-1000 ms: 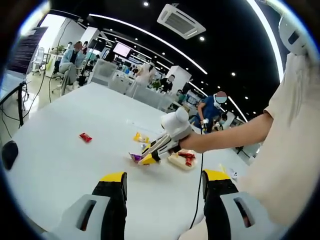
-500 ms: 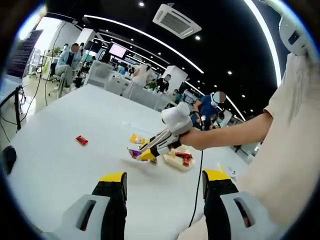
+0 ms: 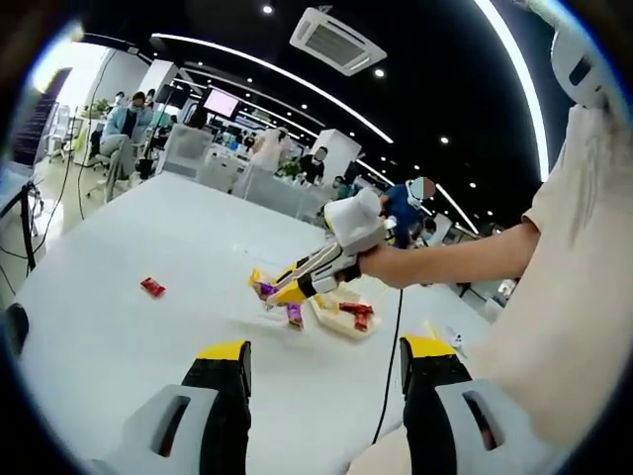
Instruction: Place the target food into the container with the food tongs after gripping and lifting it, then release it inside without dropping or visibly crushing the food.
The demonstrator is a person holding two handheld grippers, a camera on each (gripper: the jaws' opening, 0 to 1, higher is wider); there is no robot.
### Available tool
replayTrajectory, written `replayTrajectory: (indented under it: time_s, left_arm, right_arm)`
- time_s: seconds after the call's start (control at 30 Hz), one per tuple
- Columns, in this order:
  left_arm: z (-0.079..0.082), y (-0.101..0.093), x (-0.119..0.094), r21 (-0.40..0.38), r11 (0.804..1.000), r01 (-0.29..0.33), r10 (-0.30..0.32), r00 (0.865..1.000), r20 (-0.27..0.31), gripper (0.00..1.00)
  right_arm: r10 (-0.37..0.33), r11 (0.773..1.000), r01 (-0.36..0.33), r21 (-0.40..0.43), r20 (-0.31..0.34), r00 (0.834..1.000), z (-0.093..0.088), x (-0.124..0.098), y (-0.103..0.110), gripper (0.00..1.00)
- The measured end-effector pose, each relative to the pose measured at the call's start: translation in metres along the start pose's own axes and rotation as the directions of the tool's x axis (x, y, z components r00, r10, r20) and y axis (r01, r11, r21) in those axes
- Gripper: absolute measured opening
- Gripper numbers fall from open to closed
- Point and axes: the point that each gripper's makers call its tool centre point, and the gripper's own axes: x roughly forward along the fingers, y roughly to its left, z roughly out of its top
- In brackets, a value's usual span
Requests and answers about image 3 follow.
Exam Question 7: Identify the frosted desk partition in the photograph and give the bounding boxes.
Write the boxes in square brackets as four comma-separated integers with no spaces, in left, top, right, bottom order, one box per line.
[197,147,330,227]

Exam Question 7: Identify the white mesh office chair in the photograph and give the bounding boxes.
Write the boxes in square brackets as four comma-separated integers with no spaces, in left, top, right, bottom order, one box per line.
[160,123,213,182]

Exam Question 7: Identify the person's beige shirt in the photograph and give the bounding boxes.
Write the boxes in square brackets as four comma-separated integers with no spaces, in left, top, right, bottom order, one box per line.
[469,106,633,475]

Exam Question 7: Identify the white worn chest device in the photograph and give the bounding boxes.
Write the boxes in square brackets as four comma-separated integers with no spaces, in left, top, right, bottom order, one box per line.
[549,19,613,109]

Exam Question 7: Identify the ceiling air conditioner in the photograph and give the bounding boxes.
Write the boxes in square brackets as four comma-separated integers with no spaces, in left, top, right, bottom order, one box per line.
[289,6,389,77]

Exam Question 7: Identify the curved ceiling light strip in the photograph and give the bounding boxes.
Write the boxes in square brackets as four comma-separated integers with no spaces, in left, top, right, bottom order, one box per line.
[472,0,551,183]
[150,33,396,144]

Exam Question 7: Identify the grey office chair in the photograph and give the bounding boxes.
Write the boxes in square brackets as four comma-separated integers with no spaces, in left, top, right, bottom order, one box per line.
[46,103,75,163]

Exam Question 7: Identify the bright pink-white monitor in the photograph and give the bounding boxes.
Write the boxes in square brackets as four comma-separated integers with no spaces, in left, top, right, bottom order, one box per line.
[202,87,240,119]

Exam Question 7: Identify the person's right hand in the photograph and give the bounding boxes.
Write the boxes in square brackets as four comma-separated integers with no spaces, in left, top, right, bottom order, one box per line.
[345,244,400,287]

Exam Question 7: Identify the round ceiling downlights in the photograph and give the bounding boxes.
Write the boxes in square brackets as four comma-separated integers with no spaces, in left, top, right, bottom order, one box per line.
[261,3,496,219]

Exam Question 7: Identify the black cable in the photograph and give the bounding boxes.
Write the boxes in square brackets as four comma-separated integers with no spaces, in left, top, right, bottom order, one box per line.
[371,285,406,445]

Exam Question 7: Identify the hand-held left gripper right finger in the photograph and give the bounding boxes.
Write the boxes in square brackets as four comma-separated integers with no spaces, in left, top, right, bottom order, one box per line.
[399,334,560,475]

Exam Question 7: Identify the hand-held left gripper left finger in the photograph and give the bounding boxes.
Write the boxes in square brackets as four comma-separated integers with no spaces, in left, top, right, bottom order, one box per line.
[86,338,253,475]

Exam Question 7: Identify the cream hexagonal container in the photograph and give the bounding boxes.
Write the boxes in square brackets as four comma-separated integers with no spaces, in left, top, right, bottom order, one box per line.
[310,291,383,341]

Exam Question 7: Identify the red food candy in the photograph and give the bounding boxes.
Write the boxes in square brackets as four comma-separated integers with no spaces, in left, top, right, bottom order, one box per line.
[139,276,168,299]

